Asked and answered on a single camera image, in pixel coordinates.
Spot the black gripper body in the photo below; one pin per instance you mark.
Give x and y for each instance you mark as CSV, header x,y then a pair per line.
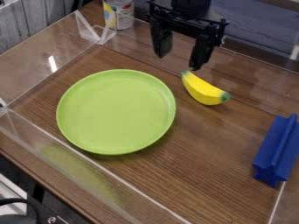
x,y
188,16

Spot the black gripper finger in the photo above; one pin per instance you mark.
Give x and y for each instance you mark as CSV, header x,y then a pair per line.
x,y
203,47
161,37

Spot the blue T-shaped block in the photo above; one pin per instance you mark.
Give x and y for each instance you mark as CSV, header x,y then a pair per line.
x,y
275,158

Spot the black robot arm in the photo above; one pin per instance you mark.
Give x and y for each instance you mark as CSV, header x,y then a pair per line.
x,y
191,18

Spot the green round plate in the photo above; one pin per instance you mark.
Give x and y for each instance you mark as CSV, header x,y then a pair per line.
x,y
116,112

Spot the white labelled can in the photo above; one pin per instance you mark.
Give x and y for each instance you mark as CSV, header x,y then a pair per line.
x,y
121,10

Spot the yellow toy banana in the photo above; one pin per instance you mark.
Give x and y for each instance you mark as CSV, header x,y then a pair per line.
x,y
201,91

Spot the clear acrylic tray wall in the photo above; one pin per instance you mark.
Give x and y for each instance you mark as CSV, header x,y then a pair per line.
x,y
193,178

